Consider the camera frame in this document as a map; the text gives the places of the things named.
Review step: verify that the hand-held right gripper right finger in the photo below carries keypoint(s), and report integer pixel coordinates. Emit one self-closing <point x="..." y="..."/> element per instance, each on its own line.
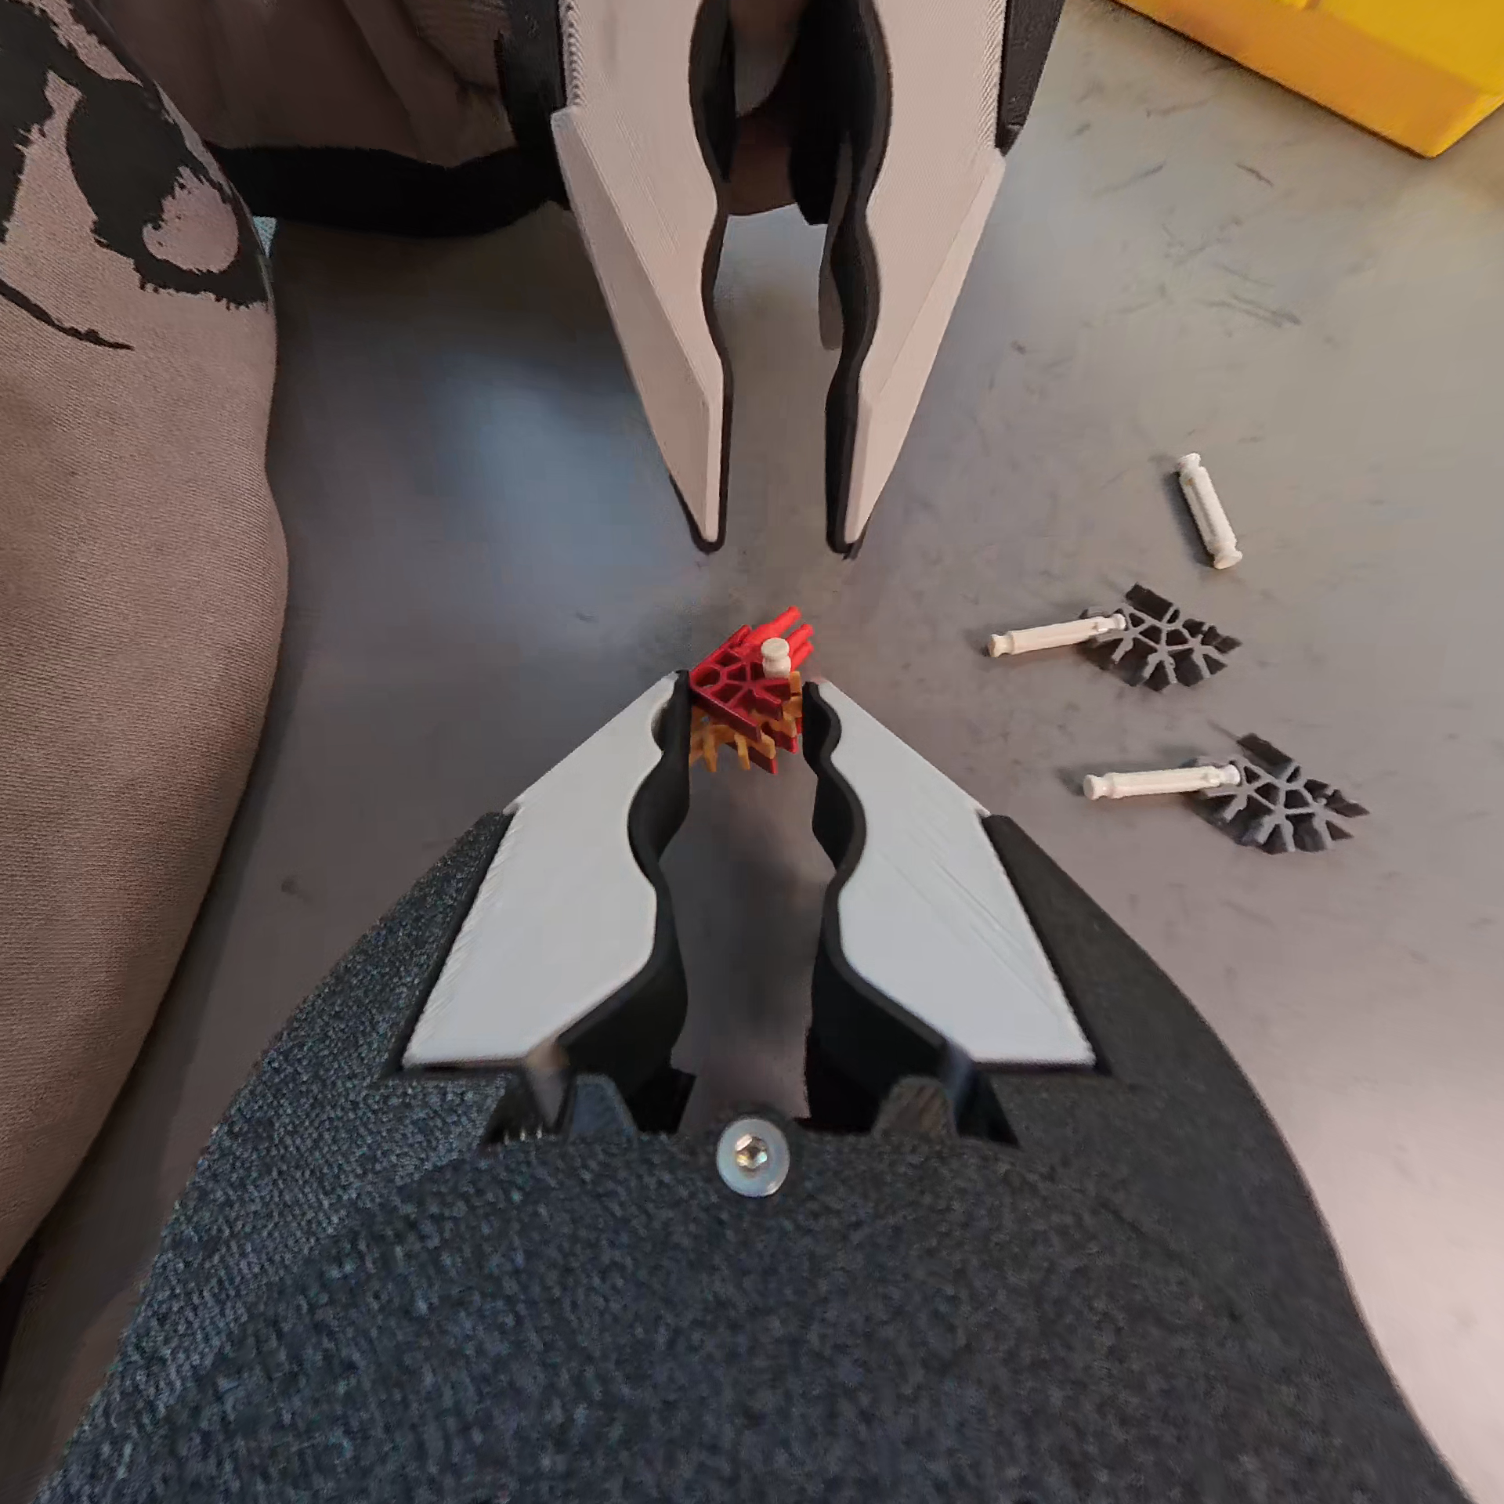
<point x="951" y="940"/>

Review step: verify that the person's left forearm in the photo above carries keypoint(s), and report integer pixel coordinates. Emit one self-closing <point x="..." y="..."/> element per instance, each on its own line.
<point x="353" y="70"/>

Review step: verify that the yellow plastic bin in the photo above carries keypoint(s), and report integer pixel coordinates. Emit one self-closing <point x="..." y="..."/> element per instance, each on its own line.
<point x="1350" y="59"/>

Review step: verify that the yellow toy connector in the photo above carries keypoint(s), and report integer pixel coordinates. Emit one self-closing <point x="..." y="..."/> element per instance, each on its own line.
<point x="717" y="747"/>

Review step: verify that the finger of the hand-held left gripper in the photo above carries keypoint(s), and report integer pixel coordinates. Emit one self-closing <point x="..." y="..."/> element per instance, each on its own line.
<point x="634" y="175"/>
<point x="940" y="175"/>

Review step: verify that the person's beige sweater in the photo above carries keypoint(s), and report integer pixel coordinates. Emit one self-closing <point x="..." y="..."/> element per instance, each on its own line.
<point x="117" y="587"/>

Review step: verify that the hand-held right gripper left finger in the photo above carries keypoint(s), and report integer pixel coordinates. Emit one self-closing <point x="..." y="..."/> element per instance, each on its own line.
<point x="552" y="940"/>

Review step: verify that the grey toy connector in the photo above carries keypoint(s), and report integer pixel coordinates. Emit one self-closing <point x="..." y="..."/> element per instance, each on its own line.
<point x="1281" y="804"/>
<point x="1162" y="641"/>

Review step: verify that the red toy connector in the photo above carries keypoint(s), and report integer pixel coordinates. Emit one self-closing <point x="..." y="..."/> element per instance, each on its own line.
<point x="729" y="688"/>

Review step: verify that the short red toy rod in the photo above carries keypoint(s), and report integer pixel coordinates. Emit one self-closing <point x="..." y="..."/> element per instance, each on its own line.
<point x="790" y="628"/>

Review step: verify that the short white toy rod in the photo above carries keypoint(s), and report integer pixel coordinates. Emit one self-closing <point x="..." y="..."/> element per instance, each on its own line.
<point x="1157" y="781"/>
<point x="1211" y="510"/>
<point x="1046" y="636"/>
<point x="774" y="655"/>

